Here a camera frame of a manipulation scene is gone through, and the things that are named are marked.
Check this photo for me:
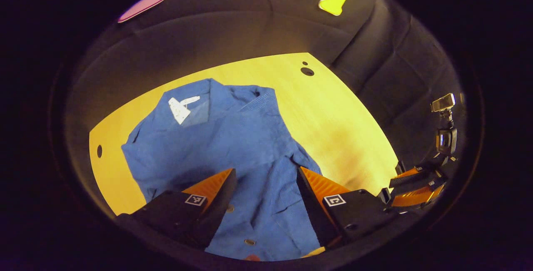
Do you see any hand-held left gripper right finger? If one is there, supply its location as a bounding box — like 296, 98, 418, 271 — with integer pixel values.
296, 166, 396, 249

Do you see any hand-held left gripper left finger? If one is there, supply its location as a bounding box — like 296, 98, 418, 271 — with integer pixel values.
117, 168, 238, 249

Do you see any blue button-up shirt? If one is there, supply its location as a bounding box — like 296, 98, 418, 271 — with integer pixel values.
121, 78, 329, 262

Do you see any black backdrop cloth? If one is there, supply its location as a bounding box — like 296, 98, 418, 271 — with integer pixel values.
62, 0, 465, 221

